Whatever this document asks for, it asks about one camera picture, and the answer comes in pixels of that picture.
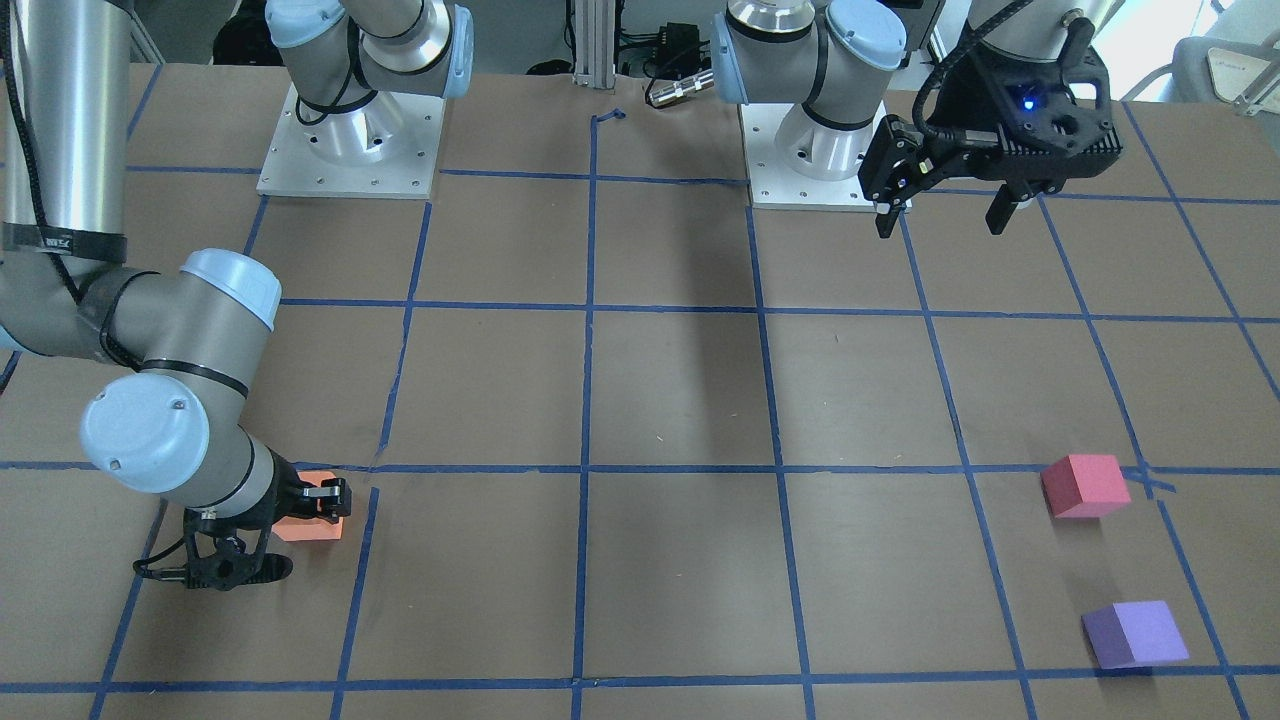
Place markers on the red foam cube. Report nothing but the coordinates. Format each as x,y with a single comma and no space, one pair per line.
1084,486

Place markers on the black power adapter box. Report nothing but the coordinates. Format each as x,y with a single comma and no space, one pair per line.
676,39

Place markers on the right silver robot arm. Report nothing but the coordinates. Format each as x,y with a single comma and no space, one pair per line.
192,342

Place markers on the silver cylindrical connector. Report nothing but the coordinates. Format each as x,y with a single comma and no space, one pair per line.
681,90

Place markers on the purple foam cube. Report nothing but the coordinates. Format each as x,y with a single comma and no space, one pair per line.
1134,634

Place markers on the orange foam cube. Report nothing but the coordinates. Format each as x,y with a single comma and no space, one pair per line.
308,525

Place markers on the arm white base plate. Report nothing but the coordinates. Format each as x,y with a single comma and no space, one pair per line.
796,164
386,150

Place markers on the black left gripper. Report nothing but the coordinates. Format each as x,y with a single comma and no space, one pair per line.
968,108

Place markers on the grey chair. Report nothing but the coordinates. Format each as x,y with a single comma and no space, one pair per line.
1202,69

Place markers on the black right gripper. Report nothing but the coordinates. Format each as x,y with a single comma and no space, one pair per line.
283,489

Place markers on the aluminium profile post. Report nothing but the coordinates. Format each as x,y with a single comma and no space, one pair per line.
594,25

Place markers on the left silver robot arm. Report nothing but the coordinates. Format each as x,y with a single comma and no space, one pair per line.
836,60

